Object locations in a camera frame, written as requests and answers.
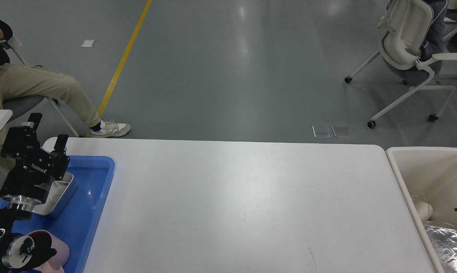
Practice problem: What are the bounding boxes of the white plastic bin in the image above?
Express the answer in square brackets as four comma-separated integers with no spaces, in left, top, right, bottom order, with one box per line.
[386,147,457,273]

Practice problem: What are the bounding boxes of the person in black shirt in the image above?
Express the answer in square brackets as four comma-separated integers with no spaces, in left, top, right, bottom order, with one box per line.
[0,19,131,138]

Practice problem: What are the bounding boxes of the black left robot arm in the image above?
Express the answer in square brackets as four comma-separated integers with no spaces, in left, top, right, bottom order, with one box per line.
[0,113,70,273]

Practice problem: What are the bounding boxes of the white cup in bin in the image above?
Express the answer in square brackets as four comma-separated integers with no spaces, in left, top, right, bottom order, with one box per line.
[414,201,434,222]

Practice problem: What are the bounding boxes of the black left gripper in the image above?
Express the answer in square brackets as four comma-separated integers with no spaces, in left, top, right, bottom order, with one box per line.
[0,113,70,209]

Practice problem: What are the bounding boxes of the pink mug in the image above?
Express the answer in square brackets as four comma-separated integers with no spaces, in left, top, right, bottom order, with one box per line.
[27,230,70,273]

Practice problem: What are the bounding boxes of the seated person olive jacket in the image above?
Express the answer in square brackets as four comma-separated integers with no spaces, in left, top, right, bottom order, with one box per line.
[421,0,448,61]

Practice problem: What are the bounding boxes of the grey office chair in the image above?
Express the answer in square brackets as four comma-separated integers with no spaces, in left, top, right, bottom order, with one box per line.
[0,36,82,138]

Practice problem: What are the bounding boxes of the white office chair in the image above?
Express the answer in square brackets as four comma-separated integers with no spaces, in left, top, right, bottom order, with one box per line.
[344,0,457,129]

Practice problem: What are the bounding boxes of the blue plastic tray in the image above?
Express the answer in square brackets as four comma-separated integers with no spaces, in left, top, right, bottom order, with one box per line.
[12,155,115,273]

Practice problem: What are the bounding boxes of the stainless steel rectangular tray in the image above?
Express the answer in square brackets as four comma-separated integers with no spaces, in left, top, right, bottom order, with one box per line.
[33,172,78,219]

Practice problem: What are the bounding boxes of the aluminium foil tray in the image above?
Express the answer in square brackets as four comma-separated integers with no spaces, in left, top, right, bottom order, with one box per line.
[423,221,457,273]

